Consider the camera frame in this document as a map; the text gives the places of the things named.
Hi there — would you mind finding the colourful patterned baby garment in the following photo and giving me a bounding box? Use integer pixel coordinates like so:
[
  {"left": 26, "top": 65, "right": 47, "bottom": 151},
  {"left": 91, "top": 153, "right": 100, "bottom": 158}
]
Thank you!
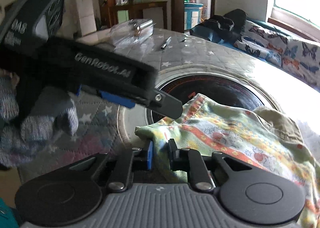
[{"left": 135, "top": 94, "right": 319, "bottom": 227}]

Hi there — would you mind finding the grey gloved left hand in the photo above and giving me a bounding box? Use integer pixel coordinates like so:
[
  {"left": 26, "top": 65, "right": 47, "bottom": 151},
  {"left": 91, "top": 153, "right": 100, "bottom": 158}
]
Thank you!
[{"left": 1, "top": 69, "right": 79, "bottom": 169}]

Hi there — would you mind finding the silver pen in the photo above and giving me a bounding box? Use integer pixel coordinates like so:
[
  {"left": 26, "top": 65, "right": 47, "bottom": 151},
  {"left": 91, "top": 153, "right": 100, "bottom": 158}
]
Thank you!
[{"left": 161, "top": 36, "right": 172, "bottom": 50}]

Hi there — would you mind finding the clear plastic storage box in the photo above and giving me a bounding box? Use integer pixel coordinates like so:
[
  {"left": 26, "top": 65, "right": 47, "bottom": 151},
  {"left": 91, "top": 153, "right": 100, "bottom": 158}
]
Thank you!
[{"left": 107, "top": 19, "right": 155, "bottom": 48}]

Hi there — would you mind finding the white refrigerator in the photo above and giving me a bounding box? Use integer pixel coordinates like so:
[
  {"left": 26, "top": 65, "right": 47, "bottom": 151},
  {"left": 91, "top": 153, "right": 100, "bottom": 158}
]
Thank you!
[{"left": 75, "top": 0, "right": 97, "bottom": 36}]

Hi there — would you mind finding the black round stove insert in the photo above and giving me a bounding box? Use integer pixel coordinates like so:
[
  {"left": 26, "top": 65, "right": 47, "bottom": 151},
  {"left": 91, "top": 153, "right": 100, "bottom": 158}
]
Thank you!
[{"left": 159, "top": 74, "right": 264, "bottom": 111}]

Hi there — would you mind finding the turquoise small cabinet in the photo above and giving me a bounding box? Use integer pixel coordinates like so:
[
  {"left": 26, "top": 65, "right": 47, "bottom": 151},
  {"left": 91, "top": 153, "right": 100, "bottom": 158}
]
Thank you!
[{"left": 184, "top": 2, "right": 203, "bottom": 31}]

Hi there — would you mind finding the black and teal bag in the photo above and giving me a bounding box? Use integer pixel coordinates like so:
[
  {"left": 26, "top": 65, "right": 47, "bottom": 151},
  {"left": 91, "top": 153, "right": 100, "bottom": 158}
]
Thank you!
[{"left": 189, "top": 9, "right": 247, "bottom": 44}]

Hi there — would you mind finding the teal right jacket sleeve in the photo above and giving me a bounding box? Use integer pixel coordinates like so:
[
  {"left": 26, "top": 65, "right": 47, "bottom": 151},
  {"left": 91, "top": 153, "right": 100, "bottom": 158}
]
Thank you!
[{"left": 0, "top": 198, "right": 23, "bottom": 228}]

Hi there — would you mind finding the butterfly print cushion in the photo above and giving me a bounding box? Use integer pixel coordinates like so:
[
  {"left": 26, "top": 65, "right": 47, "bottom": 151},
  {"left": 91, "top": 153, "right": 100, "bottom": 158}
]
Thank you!
[{"left": 234, "top": 20, "right": 319, "bottom": 88}]

